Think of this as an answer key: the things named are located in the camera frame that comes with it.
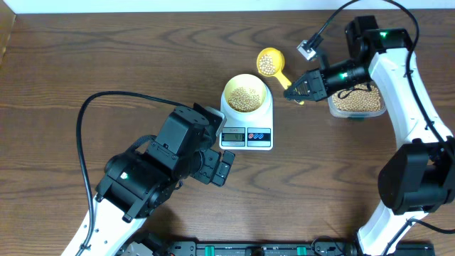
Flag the orange plastic measuring scoop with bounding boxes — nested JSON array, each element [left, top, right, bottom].
[[256, 48, 291, 89]]

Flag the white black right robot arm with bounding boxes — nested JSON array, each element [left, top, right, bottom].
[[284, 16, 454, 255]]

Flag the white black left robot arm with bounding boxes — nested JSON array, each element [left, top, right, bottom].
[[63, 104, 235, 255]]

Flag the soybeans in orange scoop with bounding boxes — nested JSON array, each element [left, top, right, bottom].
[[259, 54, 277, 75]]

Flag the white digital kitchen scale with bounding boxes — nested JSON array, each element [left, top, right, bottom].
[[219, 86, 274, 151]]

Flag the pale yellow plastic bowl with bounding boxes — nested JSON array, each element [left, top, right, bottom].
[[223, 74, 267, 112]]

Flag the soybeans in yellow bowl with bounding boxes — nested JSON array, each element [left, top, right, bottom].
[[227, 87, 262, 112]]

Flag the pile of soybeans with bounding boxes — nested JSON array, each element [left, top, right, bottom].
[[332, 83, 382, 112]]

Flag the clear plastic soybean container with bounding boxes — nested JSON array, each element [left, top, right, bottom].
[[328, 82, 386, 118]]

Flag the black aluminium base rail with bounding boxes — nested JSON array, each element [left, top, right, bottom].
[[120, 231, 437, 256]]

